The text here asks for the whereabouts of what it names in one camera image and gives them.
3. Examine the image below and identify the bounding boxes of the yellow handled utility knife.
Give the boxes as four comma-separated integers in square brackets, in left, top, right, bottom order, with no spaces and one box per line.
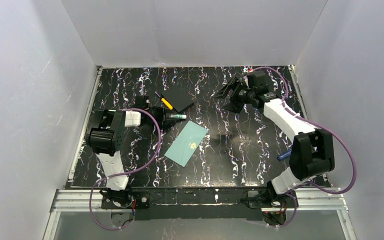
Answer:
[154,91,174,111]

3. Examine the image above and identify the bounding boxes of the purple cable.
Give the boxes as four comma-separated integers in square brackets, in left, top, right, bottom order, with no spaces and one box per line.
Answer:
[89,107,162,232]
[251,66,358,229]

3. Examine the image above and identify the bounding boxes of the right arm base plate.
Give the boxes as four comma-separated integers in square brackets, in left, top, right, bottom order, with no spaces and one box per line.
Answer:
[241,188,296,210]

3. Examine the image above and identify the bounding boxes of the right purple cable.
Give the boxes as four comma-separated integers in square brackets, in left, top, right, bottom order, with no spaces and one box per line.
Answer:
[251,66,358,229]

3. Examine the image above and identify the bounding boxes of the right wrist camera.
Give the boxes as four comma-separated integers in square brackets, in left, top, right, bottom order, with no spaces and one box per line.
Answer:
[241,68,254,86]

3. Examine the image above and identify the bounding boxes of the blue pen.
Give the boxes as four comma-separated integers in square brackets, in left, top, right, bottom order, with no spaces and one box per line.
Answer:
[277,150,292,161]

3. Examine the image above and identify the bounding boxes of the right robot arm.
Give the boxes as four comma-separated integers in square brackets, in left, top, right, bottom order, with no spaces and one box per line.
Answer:
[211,70,335,198]

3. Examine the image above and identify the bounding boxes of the green white glue stick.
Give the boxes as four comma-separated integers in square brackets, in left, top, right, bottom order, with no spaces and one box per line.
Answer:
[168,114,187,120]

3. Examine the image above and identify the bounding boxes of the aluminium frame rail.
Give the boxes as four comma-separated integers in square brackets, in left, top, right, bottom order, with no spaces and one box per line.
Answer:
[43,187,356,240]

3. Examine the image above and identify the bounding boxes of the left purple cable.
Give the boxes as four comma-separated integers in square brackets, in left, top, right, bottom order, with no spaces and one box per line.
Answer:
[89,107,162,232]

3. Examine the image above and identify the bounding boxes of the light green envelope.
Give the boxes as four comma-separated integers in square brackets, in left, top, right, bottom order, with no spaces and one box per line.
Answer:
[164,121,208,167]

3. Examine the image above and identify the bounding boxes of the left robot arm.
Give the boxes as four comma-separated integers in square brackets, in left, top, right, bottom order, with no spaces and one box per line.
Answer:
[85,95,187,191]

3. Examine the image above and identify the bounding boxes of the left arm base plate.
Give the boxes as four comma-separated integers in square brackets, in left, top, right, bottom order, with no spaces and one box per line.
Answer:
[99,189,151,210]

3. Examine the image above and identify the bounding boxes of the black box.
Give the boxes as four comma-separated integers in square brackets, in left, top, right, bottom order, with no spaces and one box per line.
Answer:
[162,86,194,113]

